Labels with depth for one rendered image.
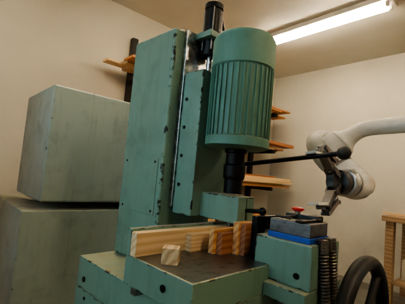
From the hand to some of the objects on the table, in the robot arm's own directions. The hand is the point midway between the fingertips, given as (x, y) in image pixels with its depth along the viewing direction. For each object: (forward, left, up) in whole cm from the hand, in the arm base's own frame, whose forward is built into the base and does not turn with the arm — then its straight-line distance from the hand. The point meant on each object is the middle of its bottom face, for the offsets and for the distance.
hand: (313, 178), depth 83 cm
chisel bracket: (+22, -3, -16) cm, 27 cm away
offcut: (+33, +19, -23) cm, 45 cm away
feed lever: (+19, -19, -8) cm, 28 cm away
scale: (+22, -5, -16) cm, 28 cm away
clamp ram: (+10, +6, -20) cm, 24 cm away
